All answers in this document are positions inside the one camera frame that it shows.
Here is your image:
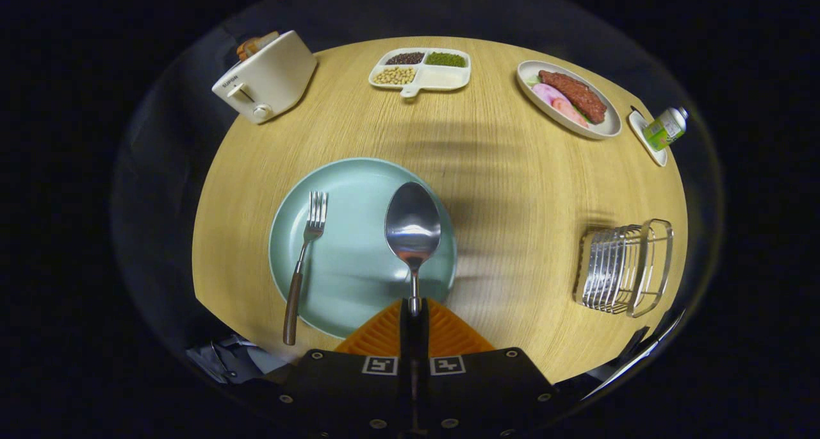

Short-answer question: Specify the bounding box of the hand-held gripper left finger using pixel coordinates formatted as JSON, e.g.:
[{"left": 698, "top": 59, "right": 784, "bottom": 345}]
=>
[{"left": 263, "top": 299, "right": 415, "bottom": 438}]

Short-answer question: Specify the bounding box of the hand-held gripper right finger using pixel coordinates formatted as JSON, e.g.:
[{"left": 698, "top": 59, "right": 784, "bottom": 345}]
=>
[{"left": 415, "top": 298, "right": 568, "bottom": 438}]

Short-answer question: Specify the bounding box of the metal spoon with wooden handle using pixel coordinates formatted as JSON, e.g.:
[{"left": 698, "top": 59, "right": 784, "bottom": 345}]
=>
[{"left": 384, "top": 181, "right": 443, "bottom": 317}]

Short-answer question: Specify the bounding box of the metal fork with wooden handle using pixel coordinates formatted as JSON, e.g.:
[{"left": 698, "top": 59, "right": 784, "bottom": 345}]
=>
[{"left": 283, "top": 191, "right": 329, "bottom": 347}]

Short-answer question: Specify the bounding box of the teal round plate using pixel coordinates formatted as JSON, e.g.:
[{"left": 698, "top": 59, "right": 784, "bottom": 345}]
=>
[{"left": 268, "top": 158, "right": 458, "bottom": 340}]

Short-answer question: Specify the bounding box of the crumpled grey cloth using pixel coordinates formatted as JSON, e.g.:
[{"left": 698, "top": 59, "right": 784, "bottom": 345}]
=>
[{"left": 186, "top": 335, "right": 289, "bottom": 385}]

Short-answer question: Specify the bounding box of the white divided dish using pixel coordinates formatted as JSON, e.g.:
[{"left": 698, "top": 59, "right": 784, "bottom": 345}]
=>
[{"left": 368, "top": 47, "right": 472, "bottom": 99}]

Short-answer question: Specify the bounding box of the pile of yellow soybeans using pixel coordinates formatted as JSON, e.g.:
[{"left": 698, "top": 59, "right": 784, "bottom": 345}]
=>
[{"left": 373, "top": 67, "right": 417, "bottom": 85}]

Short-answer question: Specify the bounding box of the pink ham slice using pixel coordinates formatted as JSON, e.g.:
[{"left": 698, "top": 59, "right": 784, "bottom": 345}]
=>
[
  {"left": 532, "top": 83, "right": 571, "bottom": 110},
  {"left": 552, "top": 97, "right": 589, "bottom": 129}
]

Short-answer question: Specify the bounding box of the white oval plate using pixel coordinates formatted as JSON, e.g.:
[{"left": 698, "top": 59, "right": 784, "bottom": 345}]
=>
[{"left": 516, "top": 60, "right": 623, "bottom": 140}]

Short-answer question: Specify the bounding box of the brown meat steak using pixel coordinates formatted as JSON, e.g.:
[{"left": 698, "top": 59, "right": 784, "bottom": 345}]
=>
[{"left": 538, "top": 70, "right": 607, "bottom": 125}]

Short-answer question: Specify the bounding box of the small white dish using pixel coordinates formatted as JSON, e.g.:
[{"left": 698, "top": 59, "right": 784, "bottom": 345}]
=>
[{"left": 628, "top": 108, "right": 668, "bottom": 167}]

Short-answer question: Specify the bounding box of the white toaster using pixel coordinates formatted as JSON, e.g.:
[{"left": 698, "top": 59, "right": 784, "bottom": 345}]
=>
[{"left": 211, "top": 30, "right": 318, "bottom": 125}]

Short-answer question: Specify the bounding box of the small green bottle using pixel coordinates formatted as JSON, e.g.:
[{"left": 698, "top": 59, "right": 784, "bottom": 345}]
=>
[{"left": 643, "top": 106, "right": 690, "bottom": 152}]

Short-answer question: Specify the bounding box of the metal wire basket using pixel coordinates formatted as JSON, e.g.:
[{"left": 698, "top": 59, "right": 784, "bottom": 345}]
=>
[{"left": 573, "top": 219, "right": 675, "bottom": 318}]

